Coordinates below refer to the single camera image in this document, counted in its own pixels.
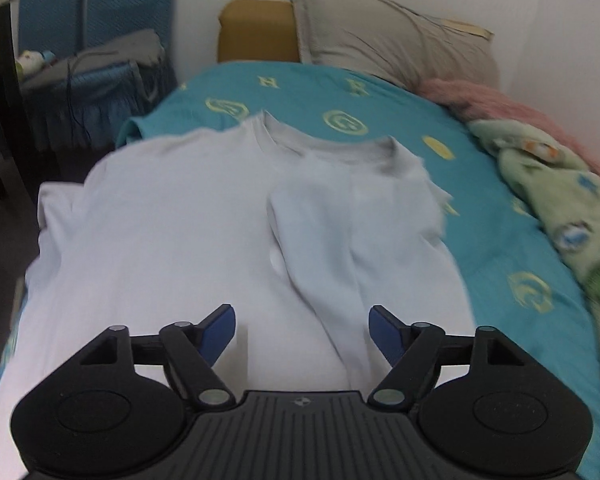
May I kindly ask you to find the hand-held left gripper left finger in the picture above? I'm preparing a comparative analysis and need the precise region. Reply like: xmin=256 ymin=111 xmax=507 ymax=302
xmin=77 ymin=303 xmax=238 ymax=411

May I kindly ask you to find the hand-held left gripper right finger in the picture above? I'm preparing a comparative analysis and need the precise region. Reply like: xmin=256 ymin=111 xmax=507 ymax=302
xmin=367 ymin=304 xmax=526 ymax=411

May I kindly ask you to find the white t-shirt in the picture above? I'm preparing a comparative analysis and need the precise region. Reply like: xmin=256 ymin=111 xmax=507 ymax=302
xmin=0 ymin=110 xmax=476 ymax=480

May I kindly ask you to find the teal printed bed sheet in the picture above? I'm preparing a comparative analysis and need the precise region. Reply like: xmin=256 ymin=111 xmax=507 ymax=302
xmin=0 ymin=60 xmax=600 ymax=480

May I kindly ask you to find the green printed fleece blanket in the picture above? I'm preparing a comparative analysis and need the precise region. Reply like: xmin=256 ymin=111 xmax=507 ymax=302
xmin=467 ymin=117 xmax=600 ymax=480

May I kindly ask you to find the pink fluffy blanket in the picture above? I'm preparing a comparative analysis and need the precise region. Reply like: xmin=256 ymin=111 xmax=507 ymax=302
xmin=420 ymin=77 xmax=600 ymax=186

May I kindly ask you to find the grey pillow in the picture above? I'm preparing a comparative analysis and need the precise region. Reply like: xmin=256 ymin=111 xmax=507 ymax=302
xmin=290 ymin=0 xmax=501 ymax=91

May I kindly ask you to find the grey cloth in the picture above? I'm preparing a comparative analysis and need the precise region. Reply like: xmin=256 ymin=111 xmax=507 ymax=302
xmin=20 ymin=29 xmax=166 ymax=106

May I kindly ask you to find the mustard yellow cushion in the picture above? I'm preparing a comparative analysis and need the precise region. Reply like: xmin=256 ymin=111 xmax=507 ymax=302
xmin=217 ymin=0 xmax=301 ymax=66

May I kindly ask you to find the plush toy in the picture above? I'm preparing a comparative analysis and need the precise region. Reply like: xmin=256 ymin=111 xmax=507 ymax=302
xmin=17 ymin=49 xmax=56 ymax=77

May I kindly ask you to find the white and black desk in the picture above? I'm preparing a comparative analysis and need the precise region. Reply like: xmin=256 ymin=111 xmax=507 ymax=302
xmin=0 ymin=0 xmax=36 ymax=206

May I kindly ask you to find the black cable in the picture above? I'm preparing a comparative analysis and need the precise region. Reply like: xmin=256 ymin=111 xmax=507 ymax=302
xmin=64 ymin=57 xmax=97 ymax=147

